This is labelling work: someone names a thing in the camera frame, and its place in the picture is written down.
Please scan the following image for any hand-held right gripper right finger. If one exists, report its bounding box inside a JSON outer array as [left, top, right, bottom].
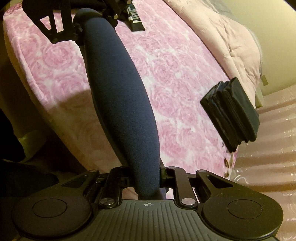
[[159, 165, 234, 207]]

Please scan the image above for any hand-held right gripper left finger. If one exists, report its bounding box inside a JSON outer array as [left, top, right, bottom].
[[62, 166, 130, 208]]

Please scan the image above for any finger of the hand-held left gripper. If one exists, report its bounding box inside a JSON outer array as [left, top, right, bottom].
[[102, 0, 134, 20], [23, 0, 80, 45]]

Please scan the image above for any navy fleece garment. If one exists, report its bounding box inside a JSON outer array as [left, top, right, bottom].
[[73, 8, 166, 201]]

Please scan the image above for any folded black clothes stack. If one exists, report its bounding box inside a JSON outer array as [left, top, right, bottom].
[[200, 77, 260, 153]]

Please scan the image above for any black white striped garment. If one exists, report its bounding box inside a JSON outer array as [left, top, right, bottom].
[[125, 3, 146, 32]]

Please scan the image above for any pink ruffled bed skirt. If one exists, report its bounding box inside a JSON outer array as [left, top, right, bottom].
[[222, 85, 296, 241]]

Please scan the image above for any pink floral blanket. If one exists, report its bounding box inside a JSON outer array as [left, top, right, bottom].
[[2, 0, 242, 181]]

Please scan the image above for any pink comforter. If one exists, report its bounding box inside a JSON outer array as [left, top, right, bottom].
[[162, 0, 264, 109]]

